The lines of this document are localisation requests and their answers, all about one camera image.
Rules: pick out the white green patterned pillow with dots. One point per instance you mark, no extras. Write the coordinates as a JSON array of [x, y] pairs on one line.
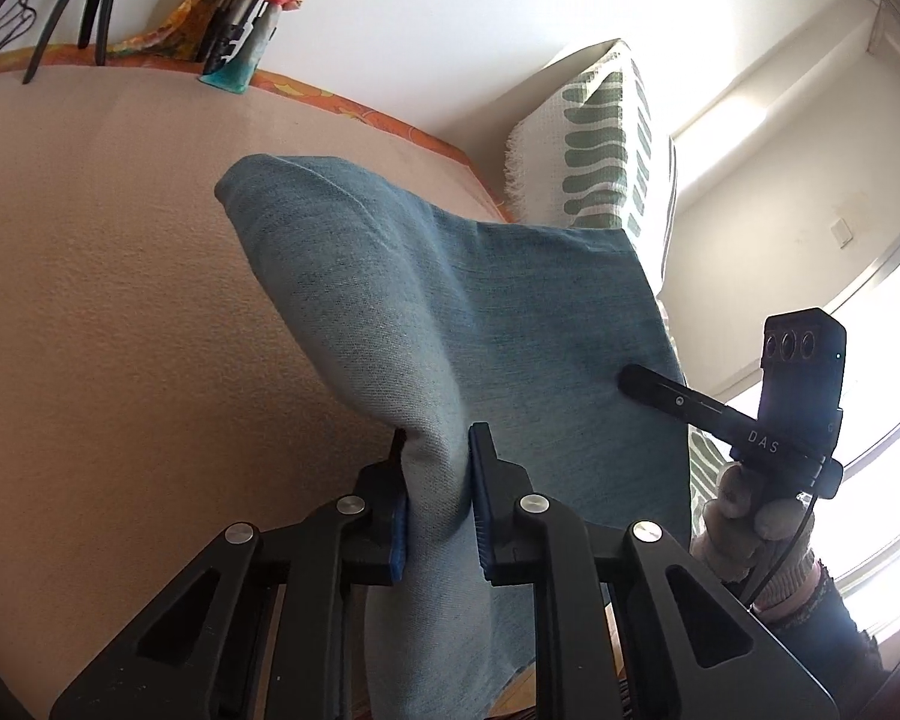
[[600, 135]]

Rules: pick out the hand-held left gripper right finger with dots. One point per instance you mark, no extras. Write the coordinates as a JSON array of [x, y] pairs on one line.
[[484, 532]]

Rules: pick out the orange patterned cloth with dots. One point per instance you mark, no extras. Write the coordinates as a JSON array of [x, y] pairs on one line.
[[195, 15]]

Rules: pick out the person's right forearm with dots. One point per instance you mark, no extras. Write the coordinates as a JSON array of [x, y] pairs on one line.
[[825, 652]]

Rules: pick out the pink bed blanket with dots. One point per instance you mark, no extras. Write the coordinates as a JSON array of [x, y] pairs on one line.
[[120, 277]]

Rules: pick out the black folded stand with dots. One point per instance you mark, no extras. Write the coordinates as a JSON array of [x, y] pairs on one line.
[[229, 34]]

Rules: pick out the window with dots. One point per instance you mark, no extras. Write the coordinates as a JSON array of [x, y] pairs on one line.
[[892, 465]]

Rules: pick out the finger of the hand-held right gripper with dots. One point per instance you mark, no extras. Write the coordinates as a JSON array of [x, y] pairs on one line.
[[660, 394]]

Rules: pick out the person's right hand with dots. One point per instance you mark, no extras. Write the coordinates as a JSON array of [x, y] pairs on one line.
[[727, 532]]

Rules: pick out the blue denim pants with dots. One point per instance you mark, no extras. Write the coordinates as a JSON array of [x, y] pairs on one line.
[[495, 315]]

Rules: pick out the white wall switch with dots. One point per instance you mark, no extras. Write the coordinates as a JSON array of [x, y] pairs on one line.
[[844, 233]]

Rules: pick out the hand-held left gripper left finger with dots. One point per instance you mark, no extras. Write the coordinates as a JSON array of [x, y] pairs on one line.
[[397, 540]]

